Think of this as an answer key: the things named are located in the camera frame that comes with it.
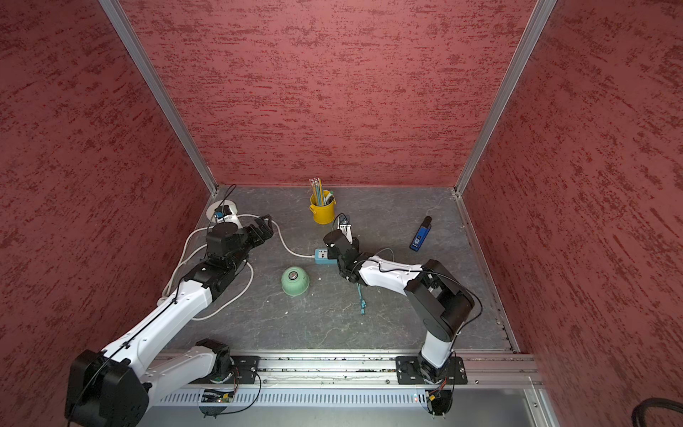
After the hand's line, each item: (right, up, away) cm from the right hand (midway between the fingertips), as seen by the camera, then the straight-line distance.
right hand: (339, 242), depth 92 cm
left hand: (-24, +6, -11) cm, 27 cm away
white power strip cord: (-61, -9, +7) cm, 62 cm away
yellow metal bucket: (-7, +10, +14) cm, 19 cm away
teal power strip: (-7, -6, +3) cm, 9 cm away
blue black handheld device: (+32, +2, +10) cm, 34 cm away
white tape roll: (-57, +11, +20) cm, 61 cm away
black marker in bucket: (-5, +17, +11) cm, 21 cm away
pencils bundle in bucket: (-9, +19, +8) cm, 23 cm away
